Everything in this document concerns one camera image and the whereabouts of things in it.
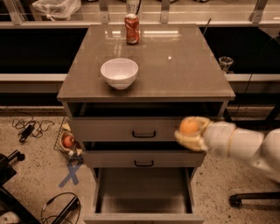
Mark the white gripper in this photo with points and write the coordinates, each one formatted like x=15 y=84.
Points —
x=217 y=136

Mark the orange fruit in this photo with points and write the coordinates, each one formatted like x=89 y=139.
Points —
x=189 y=127

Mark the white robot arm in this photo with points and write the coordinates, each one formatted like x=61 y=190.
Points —
x=257 y=150

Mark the grey drawer cabinet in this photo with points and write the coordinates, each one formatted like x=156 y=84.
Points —
x=177 y=77

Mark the open bottom drawer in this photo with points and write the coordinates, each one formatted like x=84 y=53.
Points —
x=143 y=196

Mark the clear plastic cup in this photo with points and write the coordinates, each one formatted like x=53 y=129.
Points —
x=225 y=63

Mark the black office chair base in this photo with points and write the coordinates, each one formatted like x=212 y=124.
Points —
x=237 y=199

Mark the white ceramic bowl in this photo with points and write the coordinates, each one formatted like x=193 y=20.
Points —
x=119 y=73

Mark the red soda can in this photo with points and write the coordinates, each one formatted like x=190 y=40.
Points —
x=132 y=25

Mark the red apple in basket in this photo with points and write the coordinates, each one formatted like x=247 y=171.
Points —
x=68 y=141

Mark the blue tape cross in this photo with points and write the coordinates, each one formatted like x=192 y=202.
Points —
x=71 y=176

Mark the white plastic bag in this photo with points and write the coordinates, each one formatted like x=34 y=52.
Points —
x=57 y=9

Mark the black stand bottom left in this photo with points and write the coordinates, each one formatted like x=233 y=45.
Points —
x=12 y=209

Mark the middle drawer with handle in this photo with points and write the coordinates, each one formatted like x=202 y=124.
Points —
x=142 y=158

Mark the drawer with handle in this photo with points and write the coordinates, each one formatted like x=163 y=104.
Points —
x=124 y=129
x=142 y=158

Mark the top drawer with handle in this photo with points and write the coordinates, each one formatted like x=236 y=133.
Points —
x=124 y=129

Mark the black wire basket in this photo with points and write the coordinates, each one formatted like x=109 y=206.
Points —
x=73 y=153

